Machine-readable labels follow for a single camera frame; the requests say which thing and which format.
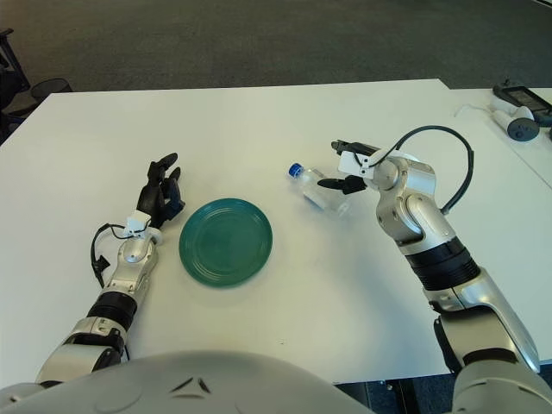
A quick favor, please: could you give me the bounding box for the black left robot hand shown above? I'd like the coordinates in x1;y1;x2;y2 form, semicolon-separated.
137;151;186;229

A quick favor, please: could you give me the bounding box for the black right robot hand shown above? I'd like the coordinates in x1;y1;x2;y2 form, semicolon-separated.
317;138;381;195

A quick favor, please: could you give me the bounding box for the clear bottle with blue cap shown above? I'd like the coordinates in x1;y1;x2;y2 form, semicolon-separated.
285;162;353;216

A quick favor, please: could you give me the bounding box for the green round plate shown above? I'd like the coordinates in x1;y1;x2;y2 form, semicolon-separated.
179;198;274;289

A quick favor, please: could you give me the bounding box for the white right wrist connector box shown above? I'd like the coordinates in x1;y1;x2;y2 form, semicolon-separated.
338;153;376;179

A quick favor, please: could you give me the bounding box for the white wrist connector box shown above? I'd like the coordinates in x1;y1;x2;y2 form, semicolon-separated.
125;210;153;237
338;153;376;179

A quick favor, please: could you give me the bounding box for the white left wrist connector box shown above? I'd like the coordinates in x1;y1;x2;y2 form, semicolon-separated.
125;210;153;237

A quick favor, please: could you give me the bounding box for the white and blue handheld controller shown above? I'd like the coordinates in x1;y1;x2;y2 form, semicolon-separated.
491;99;541;141

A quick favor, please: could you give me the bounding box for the black office chair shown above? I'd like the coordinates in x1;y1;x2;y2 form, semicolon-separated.
0;28;40;146

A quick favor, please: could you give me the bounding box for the grey robot torso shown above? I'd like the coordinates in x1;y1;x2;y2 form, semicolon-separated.
0;349;376;414

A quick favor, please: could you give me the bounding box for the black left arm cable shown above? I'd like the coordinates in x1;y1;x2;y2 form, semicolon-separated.
89;223;130;289

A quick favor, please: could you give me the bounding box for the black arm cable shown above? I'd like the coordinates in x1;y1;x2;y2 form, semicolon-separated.
370;124;474;216
89;223;130;289

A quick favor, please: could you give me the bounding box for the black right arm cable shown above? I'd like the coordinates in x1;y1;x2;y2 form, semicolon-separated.
370;124;474;216

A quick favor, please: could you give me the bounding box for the thin white cable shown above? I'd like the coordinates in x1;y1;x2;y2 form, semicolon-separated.
455;103;495;118

